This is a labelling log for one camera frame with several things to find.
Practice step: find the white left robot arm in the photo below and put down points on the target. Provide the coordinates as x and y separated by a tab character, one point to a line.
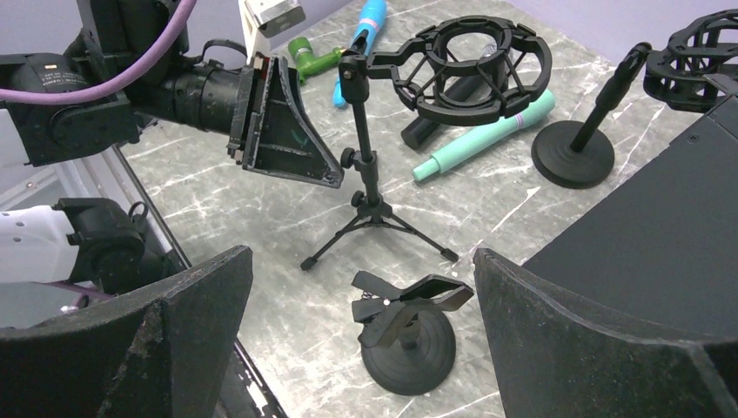
130	61

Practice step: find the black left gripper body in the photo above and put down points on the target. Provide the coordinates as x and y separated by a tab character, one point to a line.
242	143

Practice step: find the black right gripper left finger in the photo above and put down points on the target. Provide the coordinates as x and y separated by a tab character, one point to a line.
159	351

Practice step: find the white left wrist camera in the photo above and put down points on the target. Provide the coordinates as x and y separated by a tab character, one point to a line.
263	19

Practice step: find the dark grey network switch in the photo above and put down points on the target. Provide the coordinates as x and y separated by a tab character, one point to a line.
663	245

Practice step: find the green pipe fitting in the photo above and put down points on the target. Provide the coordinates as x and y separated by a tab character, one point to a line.
307	63

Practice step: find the mint green microphone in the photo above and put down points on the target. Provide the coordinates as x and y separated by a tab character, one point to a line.
481	137

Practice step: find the black clip desk stand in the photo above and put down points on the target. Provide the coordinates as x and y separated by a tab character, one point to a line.
408	345

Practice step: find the silver head black microphone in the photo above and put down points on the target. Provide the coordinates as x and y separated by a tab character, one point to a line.
420	129

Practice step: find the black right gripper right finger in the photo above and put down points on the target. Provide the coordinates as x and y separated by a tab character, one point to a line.
558	354

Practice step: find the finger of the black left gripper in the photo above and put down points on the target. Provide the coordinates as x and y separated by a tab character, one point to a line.
280	140

